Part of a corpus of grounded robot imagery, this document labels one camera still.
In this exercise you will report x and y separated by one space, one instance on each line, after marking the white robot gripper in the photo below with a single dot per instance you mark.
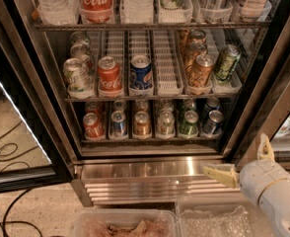
260 179

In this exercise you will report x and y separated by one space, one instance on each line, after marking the blue pepsi can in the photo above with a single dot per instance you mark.
211 104
213 123
118 119

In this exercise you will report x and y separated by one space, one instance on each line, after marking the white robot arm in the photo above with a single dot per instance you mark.
275 203

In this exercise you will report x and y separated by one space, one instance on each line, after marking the green can front bottom shelf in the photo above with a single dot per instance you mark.
188 126

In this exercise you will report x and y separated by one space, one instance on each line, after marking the green can rear bottom shelf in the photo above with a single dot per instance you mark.
187 105

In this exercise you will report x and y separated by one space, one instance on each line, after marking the white green can bottom shelf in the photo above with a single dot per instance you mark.
166 124

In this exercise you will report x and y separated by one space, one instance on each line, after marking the white green can shelf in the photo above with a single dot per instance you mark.
166 124
76 75

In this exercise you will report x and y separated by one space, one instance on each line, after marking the orange can front middle shelf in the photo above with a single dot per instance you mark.
200 71

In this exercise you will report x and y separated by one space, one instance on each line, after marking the orange can shelf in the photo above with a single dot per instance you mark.
141 124
200 71

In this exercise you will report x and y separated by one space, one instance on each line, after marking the orange can front bottom shelf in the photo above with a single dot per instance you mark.
141 124

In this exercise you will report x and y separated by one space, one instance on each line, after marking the white empty shelf tray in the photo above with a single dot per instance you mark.
168 75

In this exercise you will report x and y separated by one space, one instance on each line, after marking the blue pepsi can middle shelf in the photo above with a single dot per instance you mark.
140 72

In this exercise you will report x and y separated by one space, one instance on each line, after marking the red coke can bottom shelf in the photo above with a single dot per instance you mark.
93 126

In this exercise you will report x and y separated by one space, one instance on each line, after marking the red coca-cola can middle shelf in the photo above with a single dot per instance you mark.
109 74

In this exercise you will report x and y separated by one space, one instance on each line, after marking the white green can middle shelf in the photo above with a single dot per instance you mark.
76 75

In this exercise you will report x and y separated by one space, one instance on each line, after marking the open glass fridge door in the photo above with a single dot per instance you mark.
32 155

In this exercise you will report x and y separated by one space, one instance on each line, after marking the clear plastic bin with bubble wrap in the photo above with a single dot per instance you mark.
220 215

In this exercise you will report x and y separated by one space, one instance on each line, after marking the clear plastic bin with items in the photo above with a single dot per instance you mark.
125 223

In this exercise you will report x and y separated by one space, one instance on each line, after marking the clear water bottle top middle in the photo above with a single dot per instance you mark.
137 11

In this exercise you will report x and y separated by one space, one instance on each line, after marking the clear water bottle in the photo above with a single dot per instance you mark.
137 11
58 12

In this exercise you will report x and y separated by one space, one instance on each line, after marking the clear water bottle top left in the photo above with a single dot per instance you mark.
58 12

